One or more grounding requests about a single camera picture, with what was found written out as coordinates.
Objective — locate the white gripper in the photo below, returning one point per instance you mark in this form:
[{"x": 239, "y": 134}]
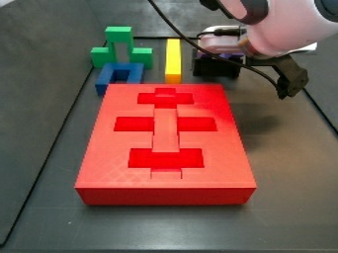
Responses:
[{"x": 258, "y": 40}]

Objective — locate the purple U-shaped block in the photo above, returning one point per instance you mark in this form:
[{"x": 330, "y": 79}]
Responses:
[{"x": 223, "y": 55}]

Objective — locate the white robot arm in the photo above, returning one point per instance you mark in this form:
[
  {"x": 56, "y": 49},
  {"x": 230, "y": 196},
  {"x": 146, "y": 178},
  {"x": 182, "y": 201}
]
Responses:
[{"x": 312, "y": 14}]

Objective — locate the red puzzle board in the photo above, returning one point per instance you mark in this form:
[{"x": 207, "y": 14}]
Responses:
[{"x": 165, "y": 148}]

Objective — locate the yellow long bar block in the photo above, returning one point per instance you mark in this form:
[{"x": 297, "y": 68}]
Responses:
[{"x": 173, "y": 62}]

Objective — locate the blue U-shaped block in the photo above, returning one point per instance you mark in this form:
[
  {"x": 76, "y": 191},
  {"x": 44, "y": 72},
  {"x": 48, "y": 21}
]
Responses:
[{"x": 114, "y": 72}]

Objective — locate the green stepped block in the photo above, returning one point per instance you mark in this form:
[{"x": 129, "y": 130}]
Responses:
[{"x": 106, "y": 54}]

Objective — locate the black fixture bracket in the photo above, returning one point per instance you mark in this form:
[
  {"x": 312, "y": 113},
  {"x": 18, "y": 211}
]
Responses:
[{"x": 210, "y": 67}]

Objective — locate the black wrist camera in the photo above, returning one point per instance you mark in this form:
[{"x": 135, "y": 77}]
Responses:
[{"x": 293, "y": 75}]

